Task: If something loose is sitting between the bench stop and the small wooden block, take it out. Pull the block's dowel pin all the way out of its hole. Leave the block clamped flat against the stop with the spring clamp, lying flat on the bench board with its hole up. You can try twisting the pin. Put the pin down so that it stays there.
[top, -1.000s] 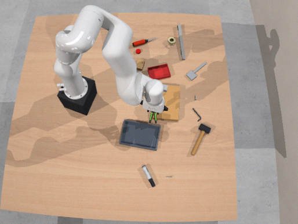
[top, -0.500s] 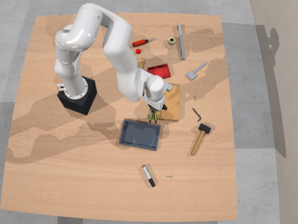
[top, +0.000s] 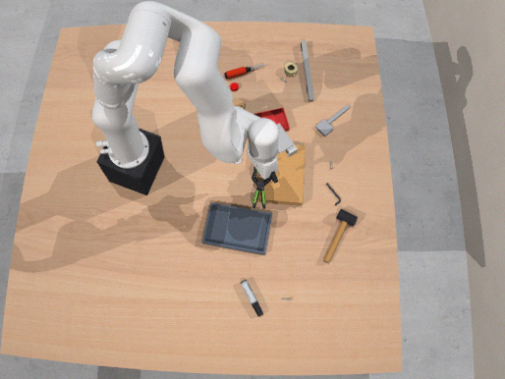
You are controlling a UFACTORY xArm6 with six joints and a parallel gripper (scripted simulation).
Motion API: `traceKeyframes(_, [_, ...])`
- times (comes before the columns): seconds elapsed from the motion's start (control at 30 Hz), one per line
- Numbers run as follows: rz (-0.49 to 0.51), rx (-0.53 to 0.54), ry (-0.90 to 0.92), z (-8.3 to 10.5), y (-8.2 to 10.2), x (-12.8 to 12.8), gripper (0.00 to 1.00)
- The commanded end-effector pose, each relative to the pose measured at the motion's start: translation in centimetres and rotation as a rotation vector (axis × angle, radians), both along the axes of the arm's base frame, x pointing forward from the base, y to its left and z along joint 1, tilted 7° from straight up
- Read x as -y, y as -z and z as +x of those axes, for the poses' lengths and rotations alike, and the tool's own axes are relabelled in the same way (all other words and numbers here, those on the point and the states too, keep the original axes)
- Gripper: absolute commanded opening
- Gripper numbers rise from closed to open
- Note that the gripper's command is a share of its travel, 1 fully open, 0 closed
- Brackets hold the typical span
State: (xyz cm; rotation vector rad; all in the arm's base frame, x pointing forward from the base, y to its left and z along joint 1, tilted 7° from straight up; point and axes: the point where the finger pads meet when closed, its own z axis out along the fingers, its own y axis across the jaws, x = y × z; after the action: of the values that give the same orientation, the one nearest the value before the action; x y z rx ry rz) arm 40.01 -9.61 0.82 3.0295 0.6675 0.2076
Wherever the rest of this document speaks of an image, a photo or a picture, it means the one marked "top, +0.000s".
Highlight red rectangular tray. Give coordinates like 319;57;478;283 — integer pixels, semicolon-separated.
254;108;290;132

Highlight small wooden block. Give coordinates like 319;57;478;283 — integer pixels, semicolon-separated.
233;99;246;109

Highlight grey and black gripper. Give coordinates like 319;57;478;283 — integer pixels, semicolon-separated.
247;145;278;184

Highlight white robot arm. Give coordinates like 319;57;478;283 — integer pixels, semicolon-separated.
92;1;298;169

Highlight red-handled screwdriver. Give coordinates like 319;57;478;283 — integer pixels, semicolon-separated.
224;64;265;79

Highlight long grey metal bar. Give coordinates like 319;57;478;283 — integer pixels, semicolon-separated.
301;40;314;101

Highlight white marker with black cap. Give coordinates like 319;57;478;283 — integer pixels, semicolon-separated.
241;280;263;316

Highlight light brown wooden board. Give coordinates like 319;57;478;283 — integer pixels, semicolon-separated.
264;145;306;206

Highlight black-headed mallet with wooden handle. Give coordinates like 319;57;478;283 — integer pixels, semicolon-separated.
323;209;358;263

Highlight beige cylindrical collar with hole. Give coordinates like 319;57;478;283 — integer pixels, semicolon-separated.
284;63;298;77

